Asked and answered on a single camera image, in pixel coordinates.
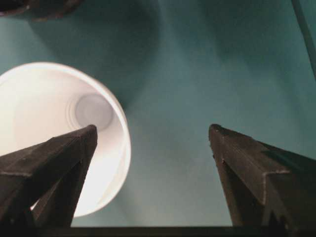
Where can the white paper cup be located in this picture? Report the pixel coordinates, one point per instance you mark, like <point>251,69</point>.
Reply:
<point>37,111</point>

